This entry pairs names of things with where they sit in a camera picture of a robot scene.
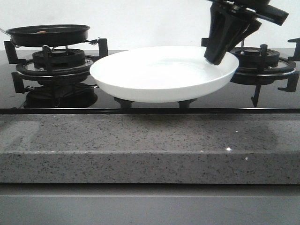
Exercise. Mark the grey cabinet front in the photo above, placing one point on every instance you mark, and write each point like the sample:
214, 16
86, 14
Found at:
149, 204

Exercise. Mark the black frying pan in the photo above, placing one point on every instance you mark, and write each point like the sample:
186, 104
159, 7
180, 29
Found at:
58, 34

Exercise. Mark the black gas burner with grate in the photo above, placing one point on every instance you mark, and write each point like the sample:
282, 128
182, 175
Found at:
53, 67
264, 63

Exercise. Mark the white round plate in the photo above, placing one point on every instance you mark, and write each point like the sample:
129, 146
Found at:
162, 74

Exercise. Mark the metal wire pan support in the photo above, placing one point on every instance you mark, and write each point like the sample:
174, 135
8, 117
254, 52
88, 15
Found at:
91, 42

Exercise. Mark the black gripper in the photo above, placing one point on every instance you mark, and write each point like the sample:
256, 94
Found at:
229, 24

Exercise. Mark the black glass cooktop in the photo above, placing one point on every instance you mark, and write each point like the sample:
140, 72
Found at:
86, 97

